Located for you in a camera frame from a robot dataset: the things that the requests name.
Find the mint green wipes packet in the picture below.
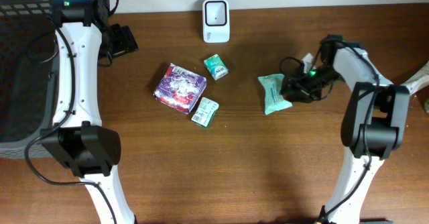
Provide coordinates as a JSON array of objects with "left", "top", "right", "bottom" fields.
[{"left": 257, "top": 74, "right": 292, "bottom": 115}]

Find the purple floral pack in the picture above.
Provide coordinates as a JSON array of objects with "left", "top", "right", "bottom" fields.
[{"left": 154, "top": 63, "right": 207, "bottom": 114}]

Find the small teal tissue pack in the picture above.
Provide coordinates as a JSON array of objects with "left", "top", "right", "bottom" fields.
[{"left": 204, "top": 54, "right": 229, "bottom": 80}]

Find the green white soap box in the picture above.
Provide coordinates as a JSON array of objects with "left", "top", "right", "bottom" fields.
[{"left": 191, "top": 97, "right": 219, "bottom": 129}]

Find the white leafy cream tube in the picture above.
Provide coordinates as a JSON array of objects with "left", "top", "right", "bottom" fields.
[{"left": 402, "top": 62, "right": 429, "bottom": 95}]

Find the green lidded small jar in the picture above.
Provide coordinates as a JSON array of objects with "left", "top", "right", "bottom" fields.
[{"left": 424, "top": 99, "right": 429, "bottom": 114}]

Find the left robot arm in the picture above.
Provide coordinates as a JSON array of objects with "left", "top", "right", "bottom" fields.
[{"left": 39, "top": 0, "right": 137, "bottom": 223}]

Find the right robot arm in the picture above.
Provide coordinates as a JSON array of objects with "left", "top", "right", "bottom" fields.
[{"left": 280, "top": 35, "right": 410, "bottom": 223}]

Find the white barcode scanner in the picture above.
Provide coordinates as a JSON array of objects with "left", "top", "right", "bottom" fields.
[{"left": 202, "top": 0, "right": 231, "bottom": 44}]

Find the grey plastic mesh basket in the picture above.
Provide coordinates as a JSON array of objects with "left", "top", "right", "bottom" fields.
[{"left": 1, "top": 0, "right": 59, "bottom": 159}]

